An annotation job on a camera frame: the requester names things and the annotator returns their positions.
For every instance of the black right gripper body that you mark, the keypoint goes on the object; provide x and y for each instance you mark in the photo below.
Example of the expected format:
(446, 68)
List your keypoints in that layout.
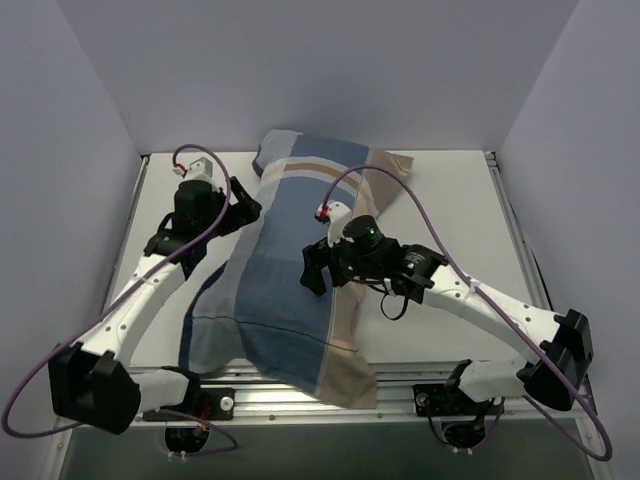
(318, 261)

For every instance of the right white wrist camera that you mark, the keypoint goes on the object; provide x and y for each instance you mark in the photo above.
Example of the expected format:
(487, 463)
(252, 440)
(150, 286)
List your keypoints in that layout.
(336, 215)

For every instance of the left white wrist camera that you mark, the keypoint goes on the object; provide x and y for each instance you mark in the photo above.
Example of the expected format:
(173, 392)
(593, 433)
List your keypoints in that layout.
(201, 169)

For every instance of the blue striped pillowcase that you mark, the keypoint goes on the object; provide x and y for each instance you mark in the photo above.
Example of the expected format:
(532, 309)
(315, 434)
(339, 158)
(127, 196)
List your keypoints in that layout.
(253, 306)

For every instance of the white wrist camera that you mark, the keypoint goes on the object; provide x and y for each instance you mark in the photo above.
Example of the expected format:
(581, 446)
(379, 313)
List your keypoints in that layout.
(336, 215)
(201, 169)

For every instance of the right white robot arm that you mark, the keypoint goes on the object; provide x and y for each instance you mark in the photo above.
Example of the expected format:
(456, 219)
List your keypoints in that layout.
(554, 351)

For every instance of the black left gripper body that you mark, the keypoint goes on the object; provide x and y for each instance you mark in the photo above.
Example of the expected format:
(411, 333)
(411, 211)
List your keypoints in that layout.
(238, 204)

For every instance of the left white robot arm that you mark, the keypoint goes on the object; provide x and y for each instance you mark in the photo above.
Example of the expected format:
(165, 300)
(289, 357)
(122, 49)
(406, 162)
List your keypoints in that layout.
(89, 379)

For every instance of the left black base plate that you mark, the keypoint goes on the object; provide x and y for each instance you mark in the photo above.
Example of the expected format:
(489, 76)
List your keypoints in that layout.
(213, 404)

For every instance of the aluminium mounting rail frame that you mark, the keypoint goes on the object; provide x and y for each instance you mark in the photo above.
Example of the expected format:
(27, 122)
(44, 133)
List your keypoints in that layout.
(287, 297)

